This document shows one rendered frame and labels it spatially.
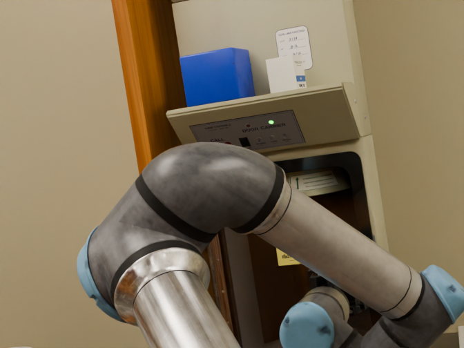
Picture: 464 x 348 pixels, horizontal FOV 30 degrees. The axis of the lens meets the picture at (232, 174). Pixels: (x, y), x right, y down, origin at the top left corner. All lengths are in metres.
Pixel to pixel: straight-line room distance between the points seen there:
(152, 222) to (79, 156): 1.26
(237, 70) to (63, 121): 0.83
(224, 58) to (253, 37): 0.12
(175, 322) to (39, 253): 1.43
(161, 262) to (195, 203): 0.08
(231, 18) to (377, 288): 0.68
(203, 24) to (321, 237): 0.68
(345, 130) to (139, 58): 0.40
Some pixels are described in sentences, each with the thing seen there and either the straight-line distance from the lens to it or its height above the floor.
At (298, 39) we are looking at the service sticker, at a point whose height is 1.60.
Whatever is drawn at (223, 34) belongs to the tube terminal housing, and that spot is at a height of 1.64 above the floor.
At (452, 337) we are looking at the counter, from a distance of 1.98.
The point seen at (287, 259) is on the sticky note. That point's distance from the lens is 1.60.
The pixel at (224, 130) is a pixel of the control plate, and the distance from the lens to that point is 1.54.
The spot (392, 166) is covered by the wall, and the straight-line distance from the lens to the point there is 1.99.
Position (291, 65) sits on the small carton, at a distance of 1.50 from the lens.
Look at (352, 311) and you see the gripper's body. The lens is 1.41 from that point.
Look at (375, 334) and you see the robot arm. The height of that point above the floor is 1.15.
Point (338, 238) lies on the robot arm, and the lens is 1.08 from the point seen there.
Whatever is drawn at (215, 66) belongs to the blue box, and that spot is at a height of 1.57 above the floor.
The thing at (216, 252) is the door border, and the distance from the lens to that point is 1.64.
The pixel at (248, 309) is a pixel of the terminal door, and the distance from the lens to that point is 1.65.
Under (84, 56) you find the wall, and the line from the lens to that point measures 2.21.
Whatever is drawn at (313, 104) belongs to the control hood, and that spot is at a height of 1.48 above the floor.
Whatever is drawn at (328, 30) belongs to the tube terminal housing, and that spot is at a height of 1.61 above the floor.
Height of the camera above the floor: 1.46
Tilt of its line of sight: 3 degrees down
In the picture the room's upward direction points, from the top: 9 degrees counter-clockwise
